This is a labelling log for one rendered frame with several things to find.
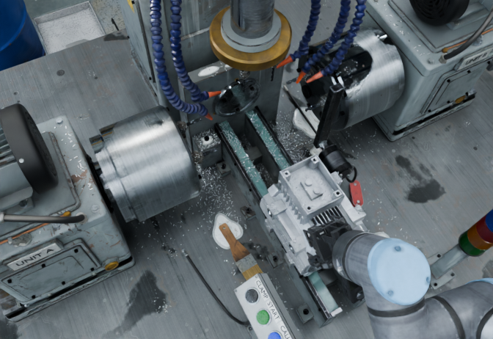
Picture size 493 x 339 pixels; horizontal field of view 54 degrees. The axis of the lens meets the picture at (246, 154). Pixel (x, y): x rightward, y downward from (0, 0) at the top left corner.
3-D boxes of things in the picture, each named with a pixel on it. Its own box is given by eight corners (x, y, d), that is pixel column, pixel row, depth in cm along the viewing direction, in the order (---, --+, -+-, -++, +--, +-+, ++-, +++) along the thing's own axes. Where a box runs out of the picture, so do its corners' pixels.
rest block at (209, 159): (194, 154, 152) (191, 134, 141) (213, 145, 153) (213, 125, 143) (202, 169, 149) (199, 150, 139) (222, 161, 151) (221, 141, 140)
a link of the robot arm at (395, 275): (388, 319, 71) (372, 252, 70) (348, 297, 83) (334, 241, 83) (442, 298, 73) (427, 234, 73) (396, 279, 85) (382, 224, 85)
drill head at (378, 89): (268, 95, 149) (276, 38, 128) (378, 49, 160) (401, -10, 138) (311, 158, 139) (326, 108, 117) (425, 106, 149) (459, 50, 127)
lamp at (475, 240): (461, 232, 112) (470, 224, 109) (481, 220, 114) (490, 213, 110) (479, 254, 110) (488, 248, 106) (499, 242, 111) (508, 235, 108)
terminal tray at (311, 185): (275, 186, 117) (278, 172, 111) (312, 167, 120) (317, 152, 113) (301, 227, 112) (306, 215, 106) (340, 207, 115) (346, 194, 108)
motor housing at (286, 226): (257, 217, 129) (261, 186, 113) (317, 186, 134) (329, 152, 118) (296, 284, 121) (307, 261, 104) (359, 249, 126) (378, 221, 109)
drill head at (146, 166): (56, 183, 133) (22, 136, 111) (179, 132, 142) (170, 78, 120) (86, 263, 122) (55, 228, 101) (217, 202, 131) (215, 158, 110)
